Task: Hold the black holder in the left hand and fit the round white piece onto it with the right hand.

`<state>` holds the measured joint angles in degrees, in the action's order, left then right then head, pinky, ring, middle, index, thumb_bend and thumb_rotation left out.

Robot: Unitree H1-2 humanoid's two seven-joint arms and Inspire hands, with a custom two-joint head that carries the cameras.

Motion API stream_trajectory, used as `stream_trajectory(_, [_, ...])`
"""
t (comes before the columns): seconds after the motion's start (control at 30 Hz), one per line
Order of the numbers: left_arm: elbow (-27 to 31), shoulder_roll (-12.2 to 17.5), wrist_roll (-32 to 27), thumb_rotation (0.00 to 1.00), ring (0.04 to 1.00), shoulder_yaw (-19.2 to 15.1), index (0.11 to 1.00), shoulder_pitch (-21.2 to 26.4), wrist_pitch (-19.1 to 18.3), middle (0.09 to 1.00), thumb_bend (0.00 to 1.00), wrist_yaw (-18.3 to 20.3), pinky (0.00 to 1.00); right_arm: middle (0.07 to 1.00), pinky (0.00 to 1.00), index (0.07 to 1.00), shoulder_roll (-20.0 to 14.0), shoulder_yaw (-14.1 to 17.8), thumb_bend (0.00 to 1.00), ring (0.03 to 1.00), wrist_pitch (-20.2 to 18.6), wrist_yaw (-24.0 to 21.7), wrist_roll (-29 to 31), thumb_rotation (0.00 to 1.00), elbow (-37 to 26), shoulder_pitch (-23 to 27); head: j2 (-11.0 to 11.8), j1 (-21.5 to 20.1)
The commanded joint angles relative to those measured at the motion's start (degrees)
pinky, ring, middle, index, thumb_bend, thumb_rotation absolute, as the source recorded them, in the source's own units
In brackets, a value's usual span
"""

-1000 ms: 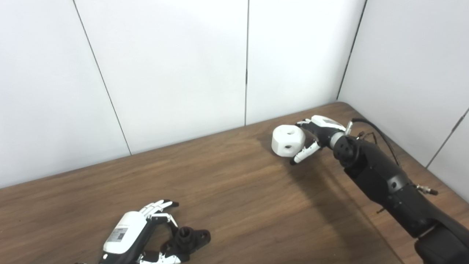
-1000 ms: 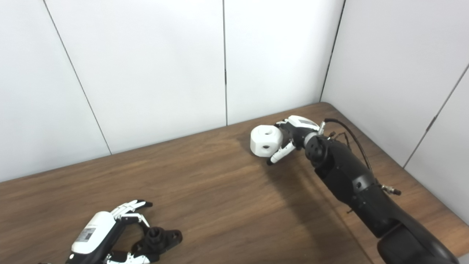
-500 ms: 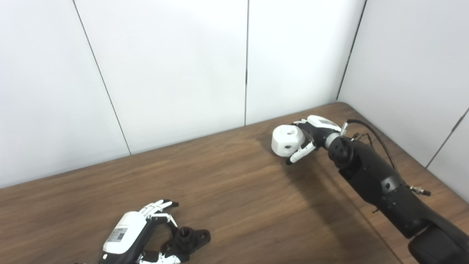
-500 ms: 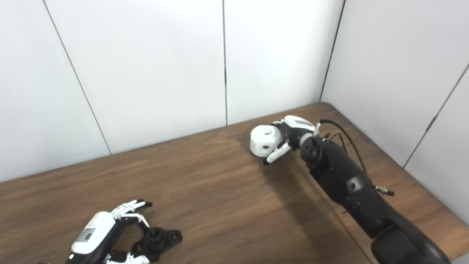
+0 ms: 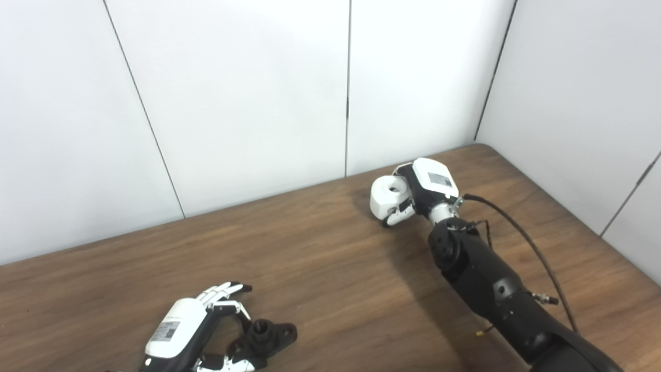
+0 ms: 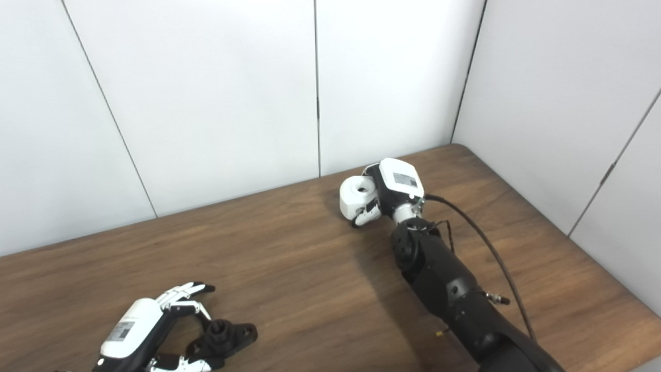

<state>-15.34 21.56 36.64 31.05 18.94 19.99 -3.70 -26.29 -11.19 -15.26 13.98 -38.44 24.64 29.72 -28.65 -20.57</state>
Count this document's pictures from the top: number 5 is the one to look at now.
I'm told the round white plastic piece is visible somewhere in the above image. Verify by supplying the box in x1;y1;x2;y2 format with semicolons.
370;176;414;220

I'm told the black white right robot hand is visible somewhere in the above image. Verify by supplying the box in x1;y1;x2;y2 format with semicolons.
382;158;460;228

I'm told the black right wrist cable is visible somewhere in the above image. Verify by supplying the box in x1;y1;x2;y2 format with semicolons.
449;194;580;335

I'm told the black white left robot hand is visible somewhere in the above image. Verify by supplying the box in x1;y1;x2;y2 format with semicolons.
137;282;257;372

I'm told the black plastic holder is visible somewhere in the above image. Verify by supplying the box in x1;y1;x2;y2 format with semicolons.
227;319;298;370

